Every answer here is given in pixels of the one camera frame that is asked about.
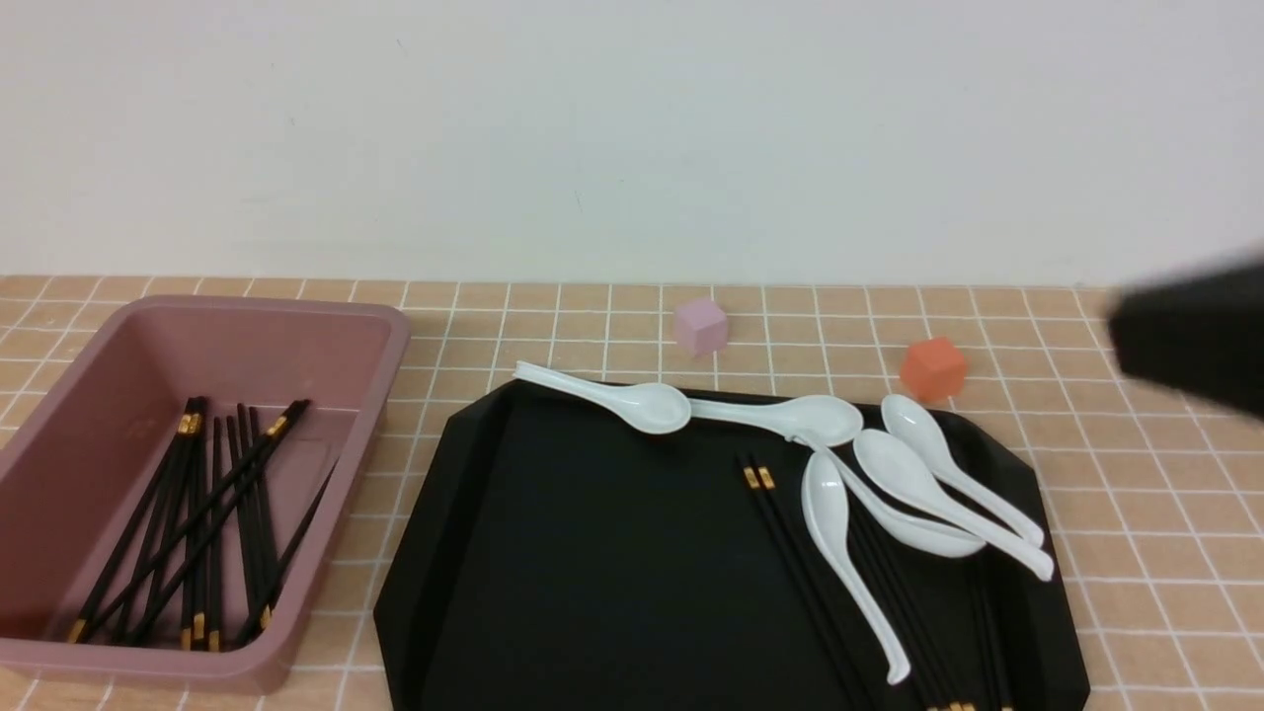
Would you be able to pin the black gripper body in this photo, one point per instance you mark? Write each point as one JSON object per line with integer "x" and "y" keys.
{"x": 1199, "y": 333}

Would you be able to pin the long black chopstick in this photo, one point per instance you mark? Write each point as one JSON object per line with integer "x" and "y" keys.
{"x": 250, "y": 629}

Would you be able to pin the orange cube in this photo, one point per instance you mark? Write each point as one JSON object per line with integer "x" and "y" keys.
{"x": 933, "y": 370}

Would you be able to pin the white spoon far right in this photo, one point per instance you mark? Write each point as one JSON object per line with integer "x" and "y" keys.
{"x": 917, "y": 428}

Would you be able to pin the white spoon middle right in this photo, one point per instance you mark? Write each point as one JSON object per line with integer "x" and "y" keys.
{"x": 899, "y": 472}

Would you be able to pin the white spoon under others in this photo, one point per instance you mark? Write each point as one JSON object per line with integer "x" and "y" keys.
{"x": 916, "y": 532}

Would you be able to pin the white spoon top middle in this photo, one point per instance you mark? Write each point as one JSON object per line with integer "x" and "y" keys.
{"x": 824, "y": 419}

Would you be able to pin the white spoon upright middle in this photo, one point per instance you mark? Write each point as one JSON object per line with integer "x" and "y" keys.
{"x": 825, "y": 509}

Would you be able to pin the black chopstick tray lower right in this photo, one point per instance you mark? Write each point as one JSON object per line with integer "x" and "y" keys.
{"x": 945, "y": 627}

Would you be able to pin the gold banded chopstick tray right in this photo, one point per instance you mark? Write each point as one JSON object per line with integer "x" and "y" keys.
{"x": 805, "y": 563}

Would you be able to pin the gold banded chopstick tray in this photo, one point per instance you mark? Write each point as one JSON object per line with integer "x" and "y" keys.
{"x": 790, "y": 563}
{"x": 805, "y": 563}

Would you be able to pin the gold banded chopstick tray left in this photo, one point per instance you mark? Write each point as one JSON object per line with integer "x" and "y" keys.
{"x": 790, "y": 563}

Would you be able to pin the pink cube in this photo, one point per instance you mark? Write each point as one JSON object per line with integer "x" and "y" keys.
{"x": 701, "y": 327}

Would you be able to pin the white spoon far left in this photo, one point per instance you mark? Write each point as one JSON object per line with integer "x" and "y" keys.
{"x": 650, "y": 408}

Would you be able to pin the black octagonal tray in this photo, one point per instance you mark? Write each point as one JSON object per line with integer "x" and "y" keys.
{"x": 557, "y": 559}

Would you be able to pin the black chopstick bin right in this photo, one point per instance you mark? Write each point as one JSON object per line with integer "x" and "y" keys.
{"x": 268, "y": 547}

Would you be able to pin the crossing black chopstick in bin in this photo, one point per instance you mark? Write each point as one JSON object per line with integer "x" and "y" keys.
{"x": 210, "y": 491}

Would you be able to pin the black chopstick bin left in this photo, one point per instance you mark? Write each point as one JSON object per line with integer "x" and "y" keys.
{"x": 91, "y": 606}

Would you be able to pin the pink plastic bin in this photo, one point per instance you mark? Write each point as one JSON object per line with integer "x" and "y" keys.
{"x": 74, "y": 471}

